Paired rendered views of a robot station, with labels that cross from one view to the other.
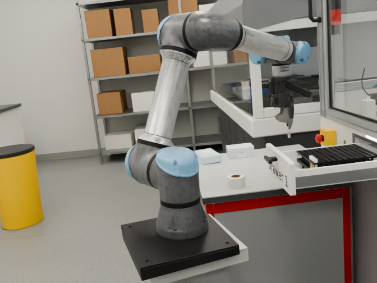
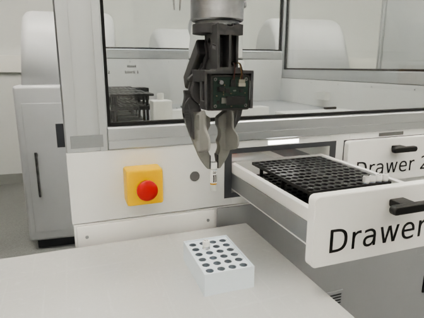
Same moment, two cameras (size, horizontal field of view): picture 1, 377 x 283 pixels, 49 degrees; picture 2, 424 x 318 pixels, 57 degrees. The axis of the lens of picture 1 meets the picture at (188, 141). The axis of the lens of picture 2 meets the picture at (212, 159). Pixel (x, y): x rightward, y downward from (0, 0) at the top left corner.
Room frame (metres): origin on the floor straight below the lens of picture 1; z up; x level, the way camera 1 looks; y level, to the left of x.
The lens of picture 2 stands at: (1.80, 0.16, 1.11)
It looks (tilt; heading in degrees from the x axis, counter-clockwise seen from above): 13 degrees down; 253
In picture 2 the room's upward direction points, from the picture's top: straight up
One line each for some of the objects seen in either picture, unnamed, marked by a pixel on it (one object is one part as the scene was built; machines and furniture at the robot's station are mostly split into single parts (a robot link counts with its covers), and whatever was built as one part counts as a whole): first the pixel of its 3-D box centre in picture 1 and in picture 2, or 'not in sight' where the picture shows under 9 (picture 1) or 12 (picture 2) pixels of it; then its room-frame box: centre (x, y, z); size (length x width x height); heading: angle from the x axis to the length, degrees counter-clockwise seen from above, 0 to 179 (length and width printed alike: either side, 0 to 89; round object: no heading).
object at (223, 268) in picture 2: not in sight; (216, 262); (1.62, -0.42, 0.78); 0.12 x 0.08 x 0.04; 92
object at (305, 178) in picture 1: (338, 162); (312, 187); (1.38, -0.51, 0.86); 0.40 x 0.26 x 0.06; 93
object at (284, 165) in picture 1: (279, 167); (388, 218); (1.37, -0.30, 0.87); 0.29 x 0.02 x 0.11; 3
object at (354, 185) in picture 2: (307, 157); (348, 186); (1.37, -0.40, 0.90); 0.18 x 0.02 x 0.01; 3
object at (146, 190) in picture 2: (319, 138); (146, 189); (1.71, -0.56, 0.88); 0.04 x 0.03 x 0.04; 3
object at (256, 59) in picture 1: (267, 53); not in sight; (1.55, -0.33, 1.26); 0.11 x 0.11 x 0.08; 39
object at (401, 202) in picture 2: (271, 159); (404, 205); (1.37, -0.28, 0.91); 0.07 x 0.04 x 0.01; 3
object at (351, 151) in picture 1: (335, 161); (314, 185); (1.38, -0.50, 0.87); 0.22 x 0.18 x 0.06; 93
